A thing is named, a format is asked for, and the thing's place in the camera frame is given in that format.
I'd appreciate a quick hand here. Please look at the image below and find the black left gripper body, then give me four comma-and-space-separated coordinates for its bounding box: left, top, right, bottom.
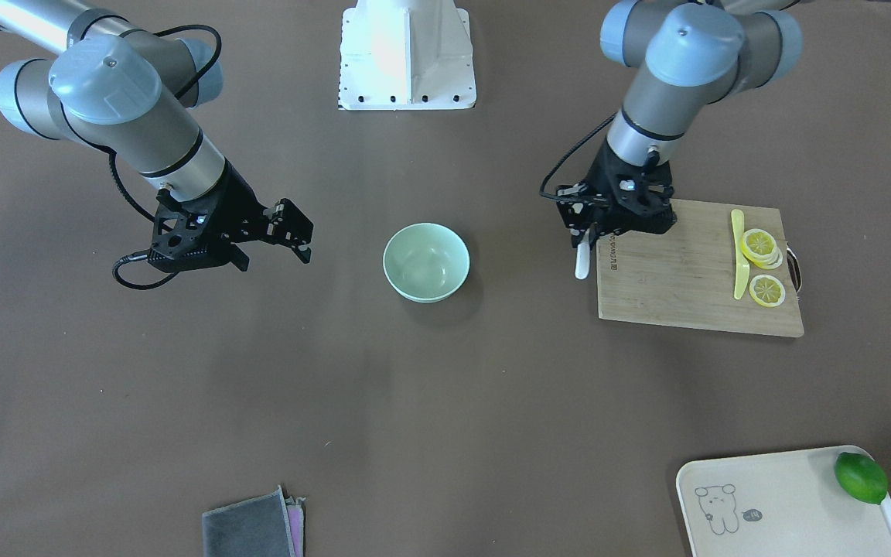
556, 142, 678, 237

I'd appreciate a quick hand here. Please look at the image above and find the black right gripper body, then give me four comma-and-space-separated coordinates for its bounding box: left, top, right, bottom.
146, 162, 268, 274

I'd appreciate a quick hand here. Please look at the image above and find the white ceramic spoon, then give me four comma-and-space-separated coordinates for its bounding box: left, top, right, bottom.
574, 231, 591, 281

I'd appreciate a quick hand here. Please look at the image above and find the light green bowl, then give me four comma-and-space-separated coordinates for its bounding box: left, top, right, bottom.
382, 223, 471, 303

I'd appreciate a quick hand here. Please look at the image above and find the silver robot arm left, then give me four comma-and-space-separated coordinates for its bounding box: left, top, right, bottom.
552, 1, 803, 249

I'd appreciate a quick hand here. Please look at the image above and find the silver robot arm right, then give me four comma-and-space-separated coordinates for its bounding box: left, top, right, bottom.
0, 1, 312, 278

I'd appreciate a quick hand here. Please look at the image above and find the wooden cutting board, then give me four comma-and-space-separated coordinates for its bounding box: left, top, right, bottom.
595, 200, 805, 338

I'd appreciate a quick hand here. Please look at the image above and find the yellow plastic knife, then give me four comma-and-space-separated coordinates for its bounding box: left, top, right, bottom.
729, 208, 750, 300

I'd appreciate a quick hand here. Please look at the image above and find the middle lemon slice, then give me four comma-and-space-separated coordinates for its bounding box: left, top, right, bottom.
754, 247, 783, 269

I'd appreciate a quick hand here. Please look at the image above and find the lower lemon slice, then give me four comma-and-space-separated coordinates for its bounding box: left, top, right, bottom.
747, 274, 787, 308

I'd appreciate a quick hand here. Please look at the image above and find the pink cloth under grey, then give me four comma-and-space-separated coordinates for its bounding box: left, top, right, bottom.
285, 497, 306, 557

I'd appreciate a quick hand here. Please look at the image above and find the grey folded cloth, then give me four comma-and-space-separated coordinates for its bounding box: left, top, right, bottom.
202, 486, 294, 556

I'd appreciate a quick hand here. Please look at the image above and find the green lime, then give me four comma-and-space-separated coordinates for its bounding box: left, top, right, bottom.
834, 452, 889, 505

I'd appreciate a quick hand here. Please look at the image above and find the cream tray with bear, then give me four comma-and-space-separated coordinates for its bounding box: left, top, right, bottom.
675, 445, 891, 556

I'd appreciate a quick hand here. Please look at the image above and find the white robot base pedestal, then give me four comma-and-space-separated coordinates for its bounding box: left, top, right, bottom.
337, 1, 477, 111

